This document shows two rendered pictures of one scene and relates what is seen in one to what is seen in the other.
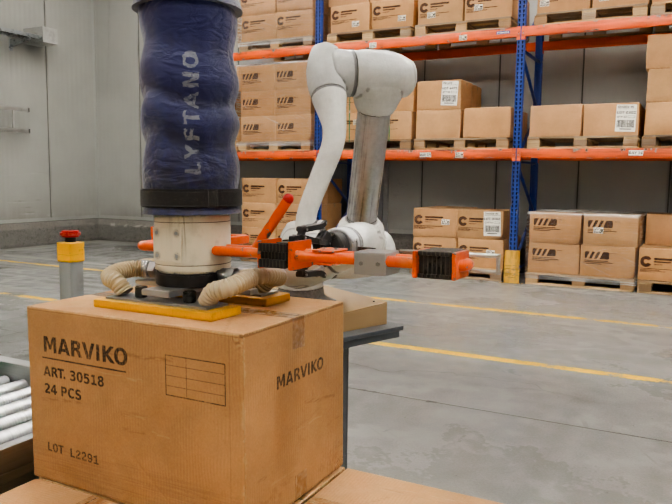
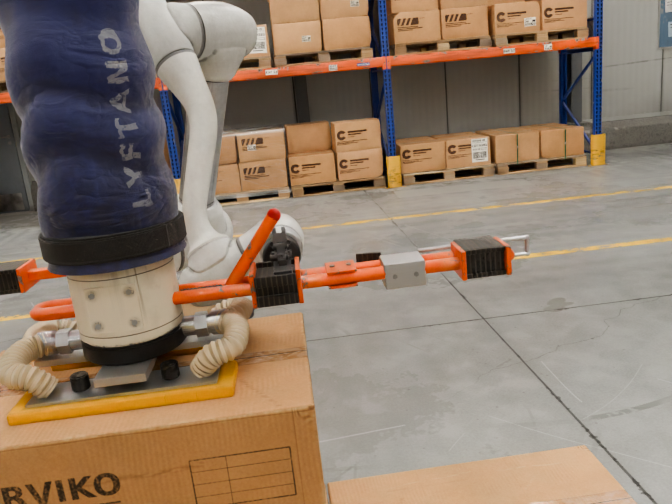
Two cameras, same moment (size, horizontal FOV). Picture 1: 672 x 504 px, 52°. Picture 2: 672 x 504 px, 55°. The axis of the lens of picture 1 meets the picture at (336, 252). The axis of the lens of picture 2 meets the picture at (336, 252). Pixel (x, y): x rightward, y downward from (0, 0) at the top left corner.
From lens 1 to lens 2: 0.79 m
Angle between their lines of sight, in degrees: 33
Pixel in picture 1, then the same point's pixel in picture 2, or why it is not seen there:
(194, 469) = not seen: outside the picture
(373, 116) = (216, 82)
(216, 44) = (132, 15)
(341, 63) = (185, 21)
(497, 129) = not seen: hidden behind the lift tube
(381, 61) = (225, 16)
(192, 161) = (139, 189)
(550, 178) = not seen: hidden behind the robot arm
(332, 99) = (191, 68)
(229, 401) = (301, 487)
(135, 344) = (132, 461)
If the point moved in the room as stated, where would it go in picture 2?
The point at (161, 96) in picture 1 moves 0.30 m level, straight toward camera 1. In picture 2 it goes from (73, 101) to (203, 88)
